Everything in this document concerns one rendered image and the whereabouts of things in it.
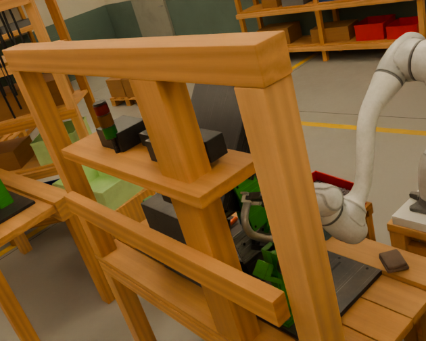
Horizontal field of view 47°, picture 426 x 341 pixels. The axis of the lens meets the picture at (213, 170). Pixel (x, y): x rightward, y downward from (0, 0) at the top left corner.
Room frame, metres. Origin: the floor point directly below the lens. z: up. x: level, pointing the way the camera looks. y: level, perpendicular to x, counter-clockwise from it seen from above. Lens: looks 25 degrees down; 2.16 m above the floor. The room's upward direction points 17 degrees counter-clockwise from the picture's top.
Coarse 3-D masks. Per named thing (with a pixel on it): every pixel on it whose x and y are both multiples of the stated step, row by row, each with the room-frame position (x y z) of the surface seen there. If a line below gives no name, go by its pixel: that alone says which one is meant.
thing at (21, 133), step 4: (32, 128) 8.15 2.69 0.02; (16, 132) 7.73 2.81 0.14; (20, 132) 7.71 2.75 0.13; (24, 132) 7.82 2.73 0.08; (28, 132) 7.97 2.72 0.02; (0, 136) 7.78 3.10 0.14; (4, 136) 7.71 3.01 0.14; (8, 136) 7.66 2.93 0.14; (12, 136) 7.56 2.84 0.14; (16, 136) 7.55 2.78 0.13; (20, 136) 7.77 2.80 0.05; (24, 136) 7.76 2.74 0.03; (0, 140) 7.54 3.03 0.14; (4, 140) 7.51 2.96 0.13
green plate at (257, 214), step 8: (240, 184) 1.70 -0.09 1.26; (248, 184) 1.72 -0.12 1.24; (256, 184) 1.74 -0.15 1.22; (240, 200) 1.67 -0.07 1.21; (240, 208) 1.71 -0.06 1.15; (256, 208) 1.69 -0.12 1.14; (264, 208) 1.71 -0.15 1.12; (240, 216) 1.72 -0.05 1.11; (256, 216) 1.68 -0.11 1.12; (264, 216) 1.69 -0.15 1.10; (256, 224) 1.66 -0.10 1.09
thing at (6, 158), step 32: (0, 0) 4.08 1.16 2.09; (32, 0) 4.07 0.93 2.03; (0, 32) 4.05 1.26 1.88; (64, 32) 4.46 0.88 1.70; (0, 64) 4.07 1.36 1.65; (0, 96) 4.19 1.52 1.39; (64, 96) 4.04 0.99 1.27; (0, 128) 4.11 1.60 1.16; (96, 128) 4.46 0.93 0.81; (0, 160) 4.25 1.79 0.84; (32, 160) 4.35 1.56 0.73
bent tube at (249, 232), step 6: (240, 192) 1.63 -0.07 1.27; (246, 192) 1.60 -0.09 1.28; (246, 204) 1.59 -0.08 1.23; (246, 210) 1.57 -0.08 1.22; (246, 216) 1.56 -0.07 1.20; (246, 222) 1.55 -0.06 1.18; (246, 228) 1.55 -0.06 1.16; (246, 234) 1.55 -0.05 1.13; (252, 234) 1.54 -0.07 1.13; (258, 234) 1.56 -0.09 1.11; (264, 234) 1.57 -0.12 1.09; (258, 240) 1.55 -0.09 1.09; (264, 240) 1.56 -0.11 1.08; (270, 240) 1.56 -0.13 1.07
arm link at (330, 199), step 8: (320, 184) 1.31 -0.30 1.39; (328, 184) 1.30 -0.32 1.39; (320, 192) 1.28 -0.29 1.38; (328, 192) 1.26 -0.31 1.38; (336, 192) 1.27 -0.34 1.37; (320, 200) 1.26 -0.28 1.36; (328, 200) 1.25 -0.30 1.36; (336, 200) 1.25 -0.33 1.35; (320, 208) 1.26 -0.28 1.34; (328, 208) 1.24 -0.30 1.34; (336, 208) 1.25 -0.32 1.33; (328, 216) 1.28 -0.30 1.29; (336, 216) 1.29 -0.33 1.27; (328, 224) 1.29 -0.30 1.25
